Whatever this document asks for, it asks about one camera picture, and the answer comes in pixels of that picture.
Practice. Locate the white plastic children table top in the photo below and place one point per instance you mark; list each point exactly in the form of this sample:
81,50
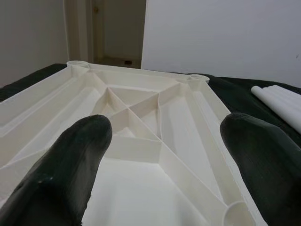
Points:
141,146

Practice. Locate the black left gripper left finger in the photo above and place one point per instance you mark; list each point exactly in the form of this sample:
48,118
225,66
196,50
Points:
58,176

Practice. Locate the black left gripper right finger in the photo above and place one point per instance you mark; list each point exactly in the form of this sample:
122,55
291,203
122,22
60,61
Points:
265,169

